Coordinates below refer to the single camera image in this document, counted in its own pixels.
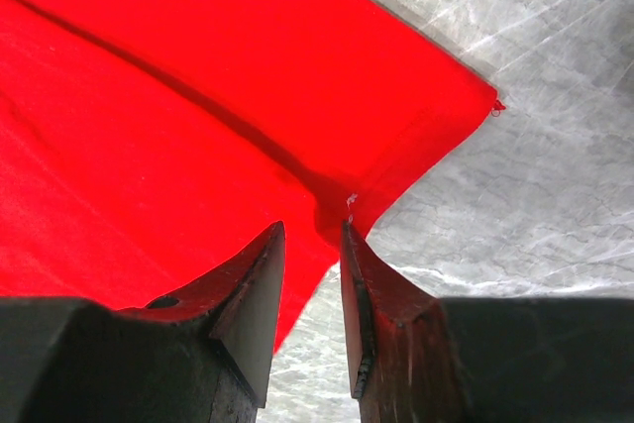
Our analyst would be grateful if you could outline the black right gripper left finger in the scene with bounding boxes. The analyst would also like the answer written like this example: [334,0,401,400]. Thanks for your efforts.
[1,223,285,422]

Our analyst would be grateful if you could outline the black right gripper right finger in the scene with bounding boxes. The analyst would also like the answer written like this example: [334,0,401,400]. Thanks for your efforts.
[340,225,633,422]

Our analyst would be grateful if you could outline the red t-shirt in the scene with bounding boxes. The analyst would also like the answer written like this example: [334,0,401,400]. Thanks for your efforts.
[1,0,501,339]

